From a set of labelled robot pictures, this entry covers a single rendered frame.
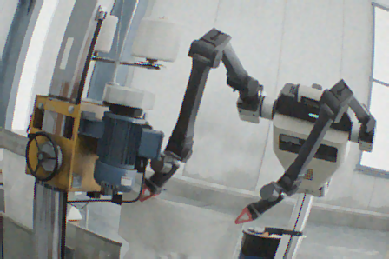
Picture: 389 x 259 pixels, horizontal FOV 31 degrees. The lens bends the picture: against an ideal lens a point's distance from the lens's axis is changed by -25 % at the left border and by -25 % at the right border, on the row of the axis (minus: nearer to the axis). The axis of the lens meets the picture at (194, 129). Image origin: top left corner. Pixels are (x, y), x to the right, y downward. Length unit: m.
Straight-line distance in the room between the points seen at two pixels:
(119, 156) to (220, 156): 8.70
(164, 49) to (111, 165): 0.43
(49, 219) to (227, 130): 8.68
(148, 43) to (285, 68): 8.41
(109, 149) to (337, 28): 8.57
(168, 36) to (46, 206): 0.78
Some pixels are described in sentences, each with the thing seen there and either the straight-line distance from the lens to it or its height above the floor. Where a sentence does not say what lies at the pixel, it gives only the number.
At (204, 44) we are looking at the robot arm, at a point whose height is 1.61.
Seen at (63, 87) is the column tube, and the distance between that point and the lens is 2.86.
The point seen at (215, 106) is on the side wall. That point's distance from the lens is 11.53.
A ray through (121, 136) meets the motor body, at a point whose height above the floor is 1.27.
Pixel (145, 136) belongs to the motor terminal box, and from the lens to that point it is 2.84.
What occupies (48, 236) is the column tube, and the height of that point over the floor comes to 0.80.
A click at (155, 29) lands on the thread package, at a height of 1.64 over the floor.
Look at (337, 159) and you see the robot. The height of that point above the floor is 1.31.
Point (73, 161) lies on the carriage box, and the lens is 2.85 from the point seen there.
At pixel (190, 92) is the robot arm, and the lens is 3.04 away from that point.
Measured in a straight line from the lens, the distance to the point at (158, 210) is 3.19.
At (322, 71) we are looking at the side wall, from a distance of 11.18.
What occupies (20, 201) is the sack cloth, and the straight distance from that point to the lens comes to 3.43.
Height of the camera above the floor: 1.48
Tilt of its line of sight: 3 degrees down
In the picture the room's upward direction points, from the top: 12 degrees clockwise
